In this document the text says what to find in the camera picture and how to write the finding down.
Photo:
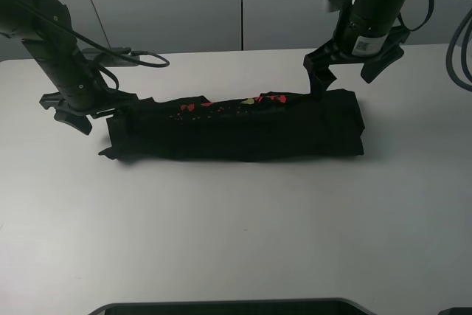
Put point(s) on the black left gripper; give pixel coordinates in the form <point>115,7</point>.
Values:
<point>73,105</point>

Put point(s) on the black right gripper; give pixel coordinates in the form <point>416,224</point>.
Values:
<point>317,63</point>

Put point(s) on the black printed t-shirt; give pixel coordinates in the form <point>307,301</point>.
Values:
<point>270,126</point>

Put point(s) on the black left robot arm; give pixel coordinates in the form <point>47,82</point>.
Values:
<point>43,27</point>

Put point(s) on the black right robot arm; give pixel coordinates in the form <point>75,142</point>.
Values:
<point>365,33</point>

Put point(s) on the dark object bottom right corner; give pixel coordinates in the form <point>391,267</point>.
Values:
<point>457,311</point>

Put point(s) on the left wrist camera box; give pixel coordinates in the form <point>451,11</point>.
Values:
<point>107,60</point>

